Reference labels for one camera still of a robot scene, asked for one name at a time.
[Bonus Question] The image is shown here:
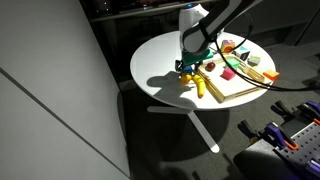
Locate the orange block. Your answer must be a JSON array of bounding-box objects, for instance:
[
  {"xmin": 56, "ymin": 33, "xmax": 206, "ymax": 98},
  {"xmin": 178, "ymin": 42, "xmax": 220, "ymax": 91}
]
[{"xmin": 263, "ymin": 70, "xmax": 280, "ymax": 81}]

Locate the purple clamp far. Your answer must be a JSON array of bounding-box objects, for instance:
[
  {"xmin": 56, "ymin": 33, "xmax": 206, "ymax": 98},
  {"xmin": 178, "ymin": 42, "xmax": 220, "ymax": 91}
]
[{"xmin": 271, "ymin": 101, "xmax": 320, "ymax": 125}]

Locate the wooden tray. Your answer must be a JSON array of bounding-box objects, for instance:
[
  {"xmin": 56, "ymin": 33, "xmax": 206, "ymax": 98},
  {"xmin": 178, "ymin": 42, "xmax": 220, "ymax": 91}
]
[{"xmin": 198, "ymin": 55, "xmax": 272, "ymax": 103}]

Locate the multicolour orange-circle cube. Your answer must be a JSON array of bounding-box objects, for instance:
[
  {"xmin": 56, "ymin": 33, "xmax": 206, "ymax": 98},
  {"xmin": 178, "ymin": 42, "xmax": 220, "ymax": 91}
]
[{"xmin": 221, "ymin": 40, "xmax": 235, "ymax": 54}]

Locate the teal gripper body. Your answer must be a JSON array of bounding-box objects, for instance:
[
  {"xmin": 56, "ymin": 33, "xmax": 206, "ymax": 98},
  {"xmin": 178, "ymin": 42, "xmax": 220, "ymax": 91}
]
[{"xmin": 182, "ymin": 49, "xmax": 213, "ymax": 66}]

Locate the black perforated breadboard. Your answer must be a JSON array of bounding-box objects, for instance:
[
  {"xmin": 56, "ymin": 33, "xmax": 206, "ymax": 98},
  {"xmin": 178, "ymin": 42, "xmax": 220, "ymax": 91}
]
[{"xmin": 274, "ymin": 122, "xmax": 320, "ymax": 180}]

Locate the black teal cube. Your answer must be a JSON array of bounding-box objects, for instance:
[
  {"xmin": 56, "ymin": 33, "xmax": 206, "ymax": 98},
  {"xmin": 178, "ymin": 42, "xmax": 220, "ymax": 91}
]
[{"xmin": 233, "ymin": 46, "xmax": 250, "ymax": 61}]

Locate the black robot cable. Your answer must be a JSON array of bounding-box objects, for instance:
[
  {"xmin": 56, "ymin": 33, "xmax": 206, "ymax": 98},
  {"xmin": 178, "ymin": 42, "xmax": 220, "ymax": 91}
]
[{"xmin": 209, "ymin": 9, "xmax": 320, "ymax": 92}]

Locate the blue cube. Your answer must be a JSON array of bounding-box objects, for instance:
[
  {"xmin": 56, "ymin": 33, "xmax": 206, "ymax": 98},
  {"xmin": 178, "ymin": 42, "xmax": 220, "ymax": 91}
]
[{"xmin": 182, "ymin": 66, "xmax": 193, "ymax": 74}]

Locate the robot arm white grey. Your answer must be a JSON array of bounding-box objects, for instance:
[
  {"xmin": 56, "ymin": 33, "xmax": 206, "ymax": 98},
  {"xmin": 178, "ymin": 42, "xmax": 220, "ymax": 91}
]
[{"xmin": 175, "ymin": 0, "xmax": 262, "ymax": 72}]

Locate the grey green cube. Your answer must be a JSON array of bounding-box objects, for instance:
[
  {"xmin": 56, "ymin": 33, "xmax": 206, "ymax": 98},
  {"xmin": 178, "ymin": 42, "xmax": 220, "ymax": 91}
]
[{"xmin": 248, "ymin": 56, "xmax": 261, "ymax": 66}]

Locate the black mounting table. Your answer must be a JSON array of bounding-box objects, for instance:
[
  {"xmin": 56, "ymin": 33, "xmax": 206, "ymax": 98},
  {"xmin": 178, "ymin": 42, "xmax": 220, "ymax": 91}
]
[{"xmin": 233, "ymin": 140, "xmax": 303, "ymax": 180}]

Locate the dark red apple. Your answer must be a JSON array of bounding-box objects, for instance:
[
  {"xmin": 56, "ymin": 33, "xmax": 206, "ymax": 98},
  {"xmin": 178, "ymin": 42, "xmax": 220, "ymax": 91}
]
[{"xmin": 205, "ymin": 62, "xmax": 216, "ymax": 72}]

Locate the round white table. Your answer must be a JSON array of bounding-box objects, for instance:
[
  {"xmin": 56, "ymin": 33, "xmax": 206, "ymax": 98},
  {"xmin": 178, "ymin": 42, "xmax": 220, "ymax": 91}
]
[{"xmin": 130, "ymin": 31, "xmax": 265, "ymax": 153}]

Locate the yellow banana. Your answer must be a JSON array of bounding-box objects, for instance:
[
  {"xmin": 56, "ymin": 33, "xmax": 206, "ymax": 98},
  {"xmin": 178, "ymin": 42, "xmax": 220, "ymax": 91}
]
[{"xmin": 192, "ymin": 74, "xmax": 206, "ymax": 98}]

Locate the purple clamp with orange tip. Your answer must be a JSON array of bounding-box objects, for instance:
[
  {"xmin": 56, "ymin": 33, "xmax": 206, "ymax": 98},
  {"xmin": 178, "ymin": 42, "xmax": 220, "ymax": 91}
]
[{"xmin": 238, "ymin": 120, "xmax": 298, "ymax": 150}]

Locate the green block in tray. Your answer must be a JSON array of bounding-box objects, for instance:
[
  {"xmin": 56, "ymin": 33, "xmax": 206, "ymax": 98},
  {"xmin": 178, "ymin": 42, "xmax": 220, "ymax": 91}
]
[{"xmin": 226, "ymin": 58, "xmax": 240, "ymax": 69}]

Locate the pink cube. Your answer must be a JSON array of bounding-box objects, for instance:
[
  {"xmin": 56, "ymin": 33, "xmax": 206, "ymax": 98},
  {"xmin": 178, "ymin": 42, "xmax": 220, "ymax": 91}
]
[{"xmin": 221, "ymin": 68, "xmax": 235, "ymax": 80}]

